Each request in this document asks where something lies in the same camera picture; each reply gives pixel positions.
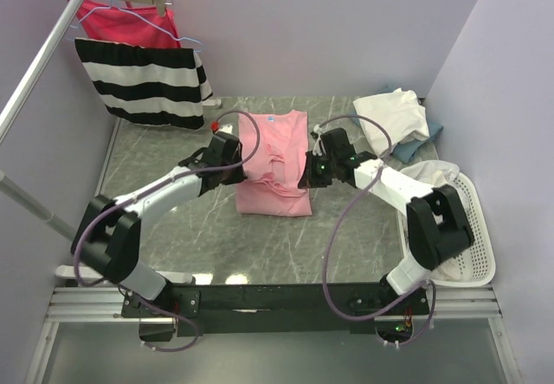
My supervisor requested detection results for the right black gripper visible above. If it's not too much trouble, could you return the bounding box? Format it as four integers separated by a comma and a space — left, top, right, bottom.
299, 150, 338, 189

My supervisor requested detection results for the pink t shirt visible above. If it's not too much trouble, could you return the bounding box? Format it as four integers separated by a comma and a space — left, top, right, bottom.
235, 110, 312, 217

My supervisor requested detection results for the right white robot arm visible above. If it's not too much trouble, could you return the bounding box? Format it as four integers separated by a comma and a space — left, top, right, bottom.
298, 126, 474, 314

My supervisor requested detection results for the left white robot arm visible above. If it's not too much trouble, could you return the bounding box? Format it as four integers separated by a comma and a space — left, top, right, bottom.
71, 131, 246, 317

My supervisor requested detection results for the folded blue t shirt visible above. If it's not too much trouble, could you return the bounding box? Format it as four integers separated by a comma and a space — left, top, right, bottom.
352, 87, 443, 163

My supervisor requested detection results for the folded white t shirt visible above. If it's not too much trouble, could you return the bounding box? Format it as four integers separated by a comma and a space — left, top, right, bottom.
353, 88, 430, 156

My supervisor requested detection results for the black white striped garment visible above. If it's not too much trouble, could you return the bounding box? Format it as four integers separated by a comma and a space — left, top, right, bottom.
74, 39, 213, 130

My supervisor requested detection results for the red hanging garment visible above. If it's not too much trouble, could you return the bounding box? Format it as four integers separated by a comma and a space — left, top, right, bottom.
76, 0, 181, 48

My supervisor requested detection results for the black base beam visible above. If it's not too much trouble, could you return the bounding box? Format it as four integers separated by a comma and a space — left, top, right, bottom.
121, 283, 430, 336

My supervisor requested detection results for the white laundry basket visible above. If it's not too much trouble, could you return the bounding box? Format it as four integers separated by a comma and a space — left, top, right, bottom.
386, 173, 496, 295

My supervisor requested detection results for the metal clothes rack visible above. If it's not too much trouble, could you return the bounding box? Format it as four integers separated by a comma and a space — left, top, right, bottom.
0, 0, 224, 290

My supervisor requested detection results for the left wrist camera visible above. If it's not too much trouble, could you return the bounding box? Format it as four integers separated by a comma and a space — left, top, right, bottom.
210, 121, 237, 141

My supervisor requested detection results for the blue wire hanger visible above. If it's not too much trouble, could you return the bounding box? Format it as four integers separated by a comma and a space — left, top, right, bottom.
72, 0, 203, 53

